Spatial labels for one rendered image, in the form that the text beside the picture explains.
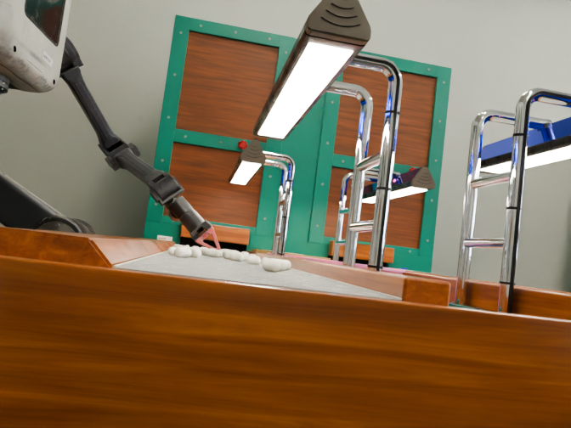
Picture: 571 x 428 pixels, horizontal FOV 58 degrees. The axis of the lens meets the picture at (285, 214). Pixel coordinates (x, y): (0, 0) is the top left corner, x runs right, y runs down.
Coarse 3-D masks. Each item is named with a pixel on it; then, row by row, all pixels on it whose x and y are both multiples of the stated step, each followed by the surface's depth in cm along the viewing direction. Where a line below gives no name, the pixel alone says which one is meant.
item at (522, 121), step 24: (528, 96) 90; (552, 96) 91; (480, 120) 105; (504, 120) 106; (528, 120) 89; (480, 144) 104; (480, 240) 97; (504, 240) 89; (504, 264) 88; (456, 288) 103; (504, 288) 88; (504, 312) 87
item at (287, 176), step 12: (276, 156) 181; (288, 156) 182; (288, 168) 182; (288, 180) 181; (288, 192) 181; (288, 204) 180; (276, 216) 196; (288, 216) 180; (276, 228) 195; (276, 240) 194; (276, 252) 194
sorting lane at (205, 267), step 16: (144, 256) 79; (160, 256) 91; (176, 256) 102; (208, 256) 134; (160, 272) 51; (176, 272) 54; (192, 272) 57; (208, 272) 61; (224, 272) 66; (240, 272) 72; (256, 272) 78; (272, 272) 86; (288, 272) 95; (304, 272) 104; (304, 288) 54; (320, 288) 57; (336, 288) 61; (352, 288) 66
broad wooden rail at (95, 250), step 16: (0, 240) 48; (16, 240) 49; (32, 240) 49; (48, 240) 49; (64, 240) 49; (80, 240) 50; (96, 240) 52; (112, 240) 63; (128, 240) 79; (144, 240) 104; (160, 240) 154; (16, 256) 49; (32, 256) 49; (48, 256) 49; (64, 256) 49; (80, 256) 50; (96, 256) 50; (112, 256) 54; (128, 256) 65
